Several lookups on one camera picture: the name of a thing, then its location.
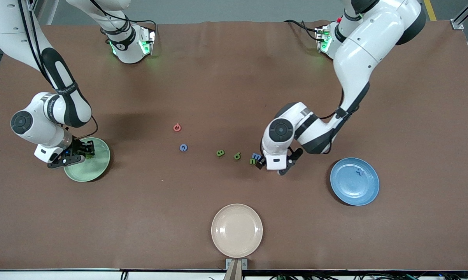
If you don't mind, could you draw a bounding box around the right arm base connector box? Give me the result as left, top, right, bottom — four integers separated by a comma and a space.
138, 29, 156, 56

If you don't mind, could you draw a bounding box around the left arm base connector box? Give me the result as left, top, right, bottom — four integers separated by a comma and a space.
315, 25, 332, 53

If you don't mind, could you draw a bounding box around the green plate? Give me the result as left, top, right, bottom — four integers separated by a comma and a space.
63, 137, 111, 182

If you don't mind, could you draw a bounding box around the blue plate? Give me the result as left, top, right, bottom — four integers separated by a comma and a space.
330, 157, 380, 206

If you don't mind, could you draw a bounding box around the beige plate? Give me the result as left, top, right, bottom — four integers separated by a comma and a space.
211, 203, 263, 258

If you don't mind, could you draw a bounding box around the brown table mat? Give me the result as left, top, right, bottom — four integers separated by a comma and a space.
0, 20, 468, 271

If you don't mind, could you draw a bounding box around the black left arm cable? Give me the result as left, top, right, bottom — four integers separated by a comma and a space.
319, 87, 355, 119

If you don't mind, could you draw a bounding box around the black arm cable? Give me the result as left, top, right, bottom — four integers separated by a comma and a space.
18, 0, 157, 140
319, 87, 355, 119

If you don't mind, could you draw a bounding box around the white table edge rail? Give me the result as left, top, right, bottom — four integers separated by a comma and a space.
0, 268, 468, 280

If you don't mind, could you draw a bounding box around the black base power cable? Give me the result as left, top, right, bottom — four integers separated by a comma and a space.
284, 19, 320, 39

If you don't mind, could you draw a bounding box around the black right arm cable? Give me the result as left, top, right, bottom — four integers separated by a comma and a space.
18, 0, 157, 140

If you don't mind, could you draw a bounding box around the aluminium frame profile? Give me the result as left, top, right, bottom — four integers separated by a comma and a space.
450, 0, 468, 30

